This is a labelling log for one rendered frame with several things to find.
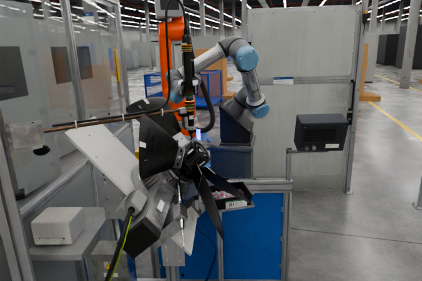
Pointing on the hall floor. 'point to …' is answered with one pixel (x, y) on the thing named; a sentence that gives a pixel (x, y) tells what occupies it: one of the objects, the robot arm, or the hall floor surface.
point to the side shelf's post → (82, 272)
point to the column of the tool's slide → (12, 226)
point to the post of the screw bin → (220, 254)
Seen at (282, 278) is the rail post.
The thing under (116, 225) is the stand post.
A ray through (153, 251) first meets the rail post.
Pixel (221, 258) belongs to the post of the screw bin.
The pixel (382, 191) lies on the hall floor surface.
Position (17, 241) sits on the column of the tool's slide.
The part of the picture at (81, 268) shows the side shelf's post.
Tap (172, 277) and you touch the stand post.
